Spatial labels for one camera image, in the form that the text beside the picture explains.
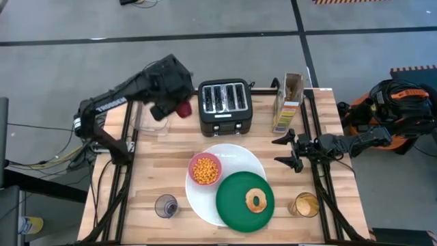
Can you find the orange black hazard strip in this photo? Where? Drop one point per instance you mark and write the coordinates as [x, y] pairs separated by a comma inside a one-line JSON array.
[[345, 1]]

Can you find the clear plastic container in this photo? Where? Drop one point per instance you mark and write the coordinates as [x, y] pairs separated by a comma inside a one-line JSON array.
[[153, 126]]

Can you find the purple tinted glass cup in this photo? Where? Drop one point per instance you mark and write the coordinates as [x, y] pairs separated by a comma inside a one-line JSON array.
[[166, 206]]

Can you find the pink bowl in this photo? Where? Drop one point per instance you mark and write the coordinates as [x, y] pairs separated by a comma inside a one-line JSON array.
[[191, 177]]

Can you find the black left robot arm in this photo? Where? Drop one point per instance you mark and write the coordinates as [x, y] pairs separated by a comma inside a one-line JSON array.
[[109, 104]]

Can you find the orange cereal box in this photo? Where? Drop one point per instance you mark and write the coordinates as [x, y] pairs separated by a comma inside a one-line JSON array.
[[286, 116]]

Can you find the black mat with hazard stripes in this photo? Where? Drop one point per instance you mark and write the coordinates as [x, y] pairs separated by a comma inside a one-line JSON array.
[[414, 73]]

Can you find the green plate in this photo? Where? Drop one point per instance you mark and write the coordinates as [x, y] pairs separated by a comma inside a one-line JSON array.
[[232, 212]]

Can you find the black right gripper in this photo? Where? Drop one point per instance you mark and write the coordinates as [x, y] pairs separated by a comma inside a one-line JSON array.
[[307, 147]]

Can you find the black four-slot toaster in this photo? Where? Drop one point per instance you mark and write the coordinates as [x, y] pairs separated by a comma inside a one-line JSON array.
[[222, 123]]

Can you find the toasted bagel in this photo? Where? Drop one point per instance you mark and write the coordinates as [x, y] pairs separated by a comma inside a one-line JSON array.
[[251, 205]]

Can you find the yellow bottle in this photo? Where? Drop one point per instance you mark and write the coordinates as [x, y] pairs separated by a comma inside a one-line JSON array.
[[32, 225]]

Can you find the grey box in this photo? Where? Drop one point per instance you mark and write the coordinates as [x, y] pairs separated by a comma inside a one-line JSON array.
[[9, 218]]

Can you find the orange and black vacuum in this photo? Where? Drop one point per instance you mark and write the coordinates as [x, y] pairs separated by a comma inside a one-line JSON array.
[[392, 102]]

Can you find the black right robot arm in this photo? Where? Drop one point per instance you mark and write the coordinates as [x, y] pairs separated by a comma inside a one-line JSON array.
[[362, 138]]

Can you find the red apple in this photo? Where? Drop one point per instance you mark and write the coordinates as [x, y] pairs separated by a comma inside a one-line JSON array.
[[184, 110]]

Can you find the orange cereal pieces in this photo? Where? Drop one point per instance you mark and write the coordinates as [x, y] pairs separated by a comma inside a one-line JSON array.
[[205, 171]]

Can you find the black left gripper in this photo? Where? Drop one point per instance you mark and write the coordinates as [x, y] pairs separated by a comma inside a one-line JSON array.
[[169, 89]]

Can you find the black box with hazard stripes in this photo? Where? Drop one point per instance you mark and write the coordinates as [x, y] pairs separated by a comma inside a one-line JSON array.
[[403, 237]]

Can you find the amber glass cup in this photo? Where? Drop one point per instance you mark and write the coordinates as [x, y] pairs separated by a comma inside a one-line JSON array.
[[305, 205]]

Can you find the grey upright panel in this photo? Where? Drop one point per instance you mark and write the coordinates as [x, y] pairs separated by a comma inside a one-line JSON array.
[[3, 143]]

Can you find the white plate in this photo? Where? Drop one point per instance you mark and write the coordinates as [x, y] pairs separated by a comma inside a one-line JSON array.
[[239, 160]]

